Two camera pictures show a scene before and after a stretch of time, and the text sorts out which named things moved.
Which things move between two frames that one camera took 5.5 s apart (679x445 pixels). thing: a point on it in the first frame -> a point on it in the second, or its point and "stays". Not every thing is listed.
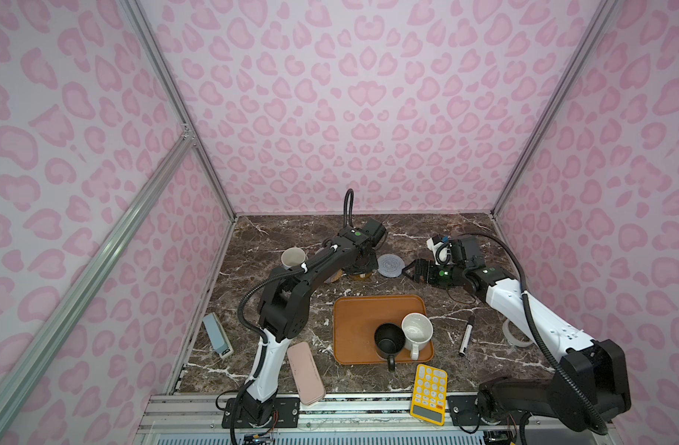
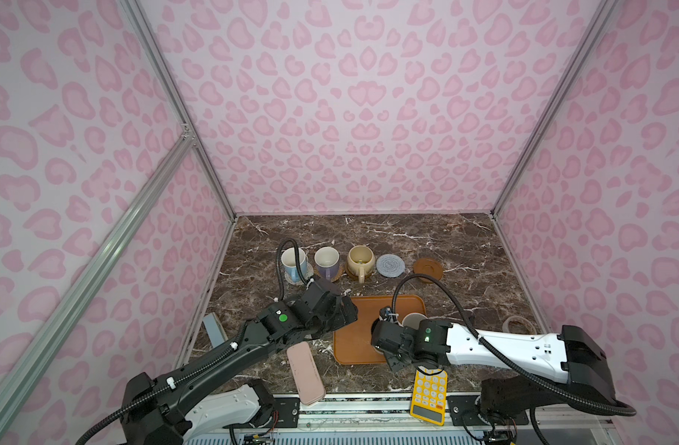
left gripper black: (372, 266) -> (342, 317)
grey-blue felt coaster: (390, 265) stays
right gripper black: (420, 273) -> (393, 366)
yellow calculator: (429, 394) stays
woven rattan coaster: (334, 276) stays
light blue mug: (292, 257) stays
